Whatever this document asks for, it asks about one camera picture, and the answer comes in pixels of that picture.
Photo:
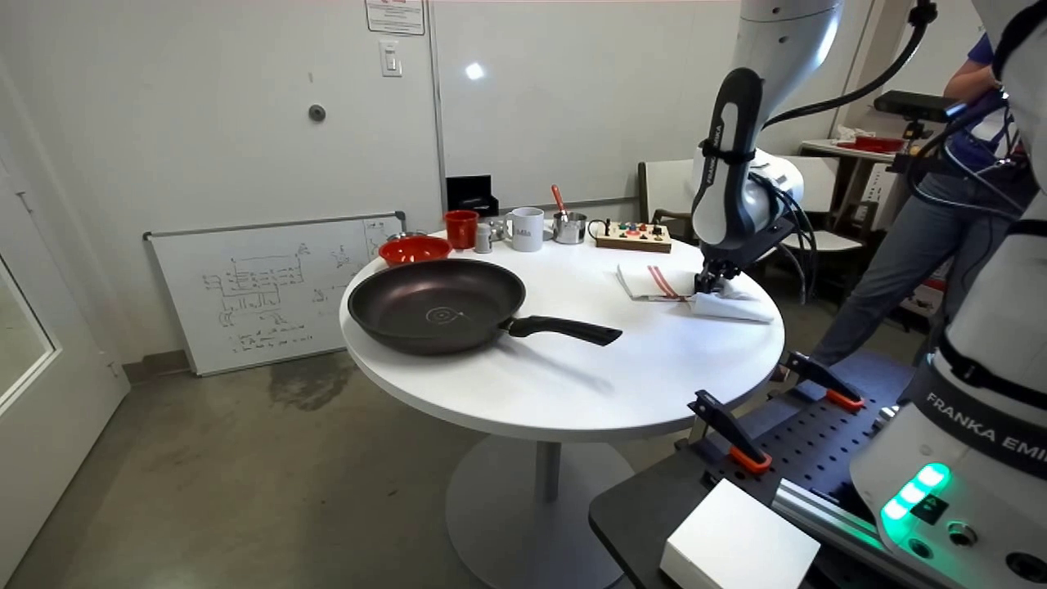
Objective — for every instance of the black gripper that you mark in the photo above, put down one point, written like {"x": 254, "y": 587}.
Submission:
{"x": 723, "y": 264}

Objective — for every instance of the white striped cloth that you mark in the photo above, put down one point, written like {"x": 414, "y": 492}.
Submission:
{"x": 655, "y": 282}

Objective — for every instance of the person bare forearm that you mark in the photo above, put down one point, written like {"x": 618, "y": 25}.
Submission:
{"x": 969, "y": 83}

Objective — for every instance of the wooden busy board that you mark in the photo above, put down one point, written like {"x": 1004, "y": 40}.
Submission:
{"x": 628, "y": 237}

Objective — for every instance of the white side table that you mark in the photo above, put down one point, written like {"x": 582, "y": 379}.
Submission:
{"x": 829, "y": 239}

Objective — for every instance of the steel pot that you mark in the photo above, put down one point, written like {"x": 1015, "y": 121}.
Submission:
{"x": 568, "y": 231}

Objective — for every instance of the white mug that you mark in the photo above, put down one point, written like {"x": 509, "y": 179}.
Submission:
{"x": 525, "y": 231}

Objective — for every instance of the person in blue shirt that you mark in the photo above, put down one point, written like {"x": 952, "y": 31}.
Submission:
{"x": 904, "y": 250}

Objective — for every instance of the red tray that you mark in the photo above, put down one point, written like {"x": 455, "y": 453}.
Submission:
{"x": 877, "y": 142}

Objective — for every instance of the small metal cup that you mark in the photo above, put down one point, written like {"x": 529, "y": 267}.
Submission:
{"x": 489, "y": 237}

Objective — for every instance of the black perforated robot cart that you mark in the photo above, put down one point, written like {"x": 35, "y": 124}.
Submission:
{"x": 655, "y": 512}

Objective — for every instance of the red bowl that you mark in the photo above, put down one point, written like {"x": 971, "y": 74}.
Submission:
{"x": 461, "y": 231}
{"x": 414, "y": 253}

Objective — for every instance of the white box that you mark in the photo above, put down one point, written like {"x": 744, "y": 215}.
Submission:
{"x": 736, "y": 540}

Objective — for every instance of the black frying pan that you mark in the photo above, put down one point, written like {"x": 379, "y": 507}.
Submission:
{"x": 435, "y": 308}

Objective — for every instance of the black raised shelf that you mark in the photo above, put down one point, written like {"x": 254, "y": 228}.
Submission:
{"x": 916, "y": 102}

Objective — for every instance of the whiteboard with drawings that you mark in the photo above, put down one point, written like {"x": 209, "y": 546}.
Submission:
{"x": 273, "y": 288}

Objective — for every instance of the white door with window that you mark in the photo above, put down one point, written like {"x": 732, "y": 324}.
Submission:
{"x": 67, "y": 438}

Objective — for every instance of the black wall file holder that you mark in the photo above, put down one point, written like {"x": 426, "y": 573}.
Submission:
{"x": 473, "y": 196}

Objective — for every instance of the aluminium rail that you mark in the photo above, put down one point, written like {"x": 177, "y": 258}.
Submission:
{"x": 829, "y": 522}

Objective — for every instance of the white table pedestal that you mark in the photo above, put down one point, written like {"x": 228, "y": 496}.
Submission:
{"x": 525, "y": 512}

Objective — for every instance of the white light switch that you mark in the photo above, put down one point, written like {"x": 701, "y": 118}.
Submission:
{"x": 391, "y": 61}

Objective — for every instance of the wall sign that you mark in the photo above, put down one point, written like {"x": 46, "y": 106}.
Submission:
{"x": 392, "y": 13}

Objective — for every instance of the round wall knob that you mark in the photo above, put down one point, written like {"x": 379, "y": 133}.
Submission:
{"x": 315, "y": 114}

